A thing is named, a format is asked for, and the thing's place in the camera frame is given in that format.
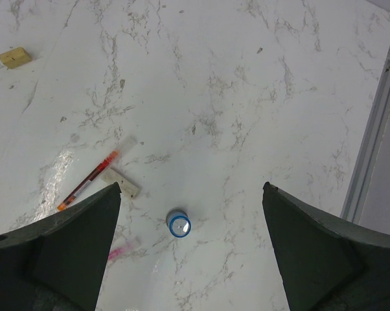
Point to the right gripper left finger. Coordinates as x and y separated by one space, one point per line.
58 262

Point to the red pen lower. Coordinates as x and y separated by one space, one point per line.
130 244

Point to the red pen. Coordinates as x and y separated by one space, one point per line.
122 148
130 244

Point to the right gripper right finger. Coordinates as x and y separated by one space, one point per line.
326 263

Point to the aluminium frame rail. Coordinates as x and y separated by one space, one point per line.
369 149

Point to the red pen upper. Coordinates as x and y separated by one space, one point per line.
122 148

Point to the tan cork eraser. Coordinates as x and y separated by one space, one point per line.
15 58

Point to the blue-capped small bottle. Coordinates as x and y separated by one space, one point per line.
178 223

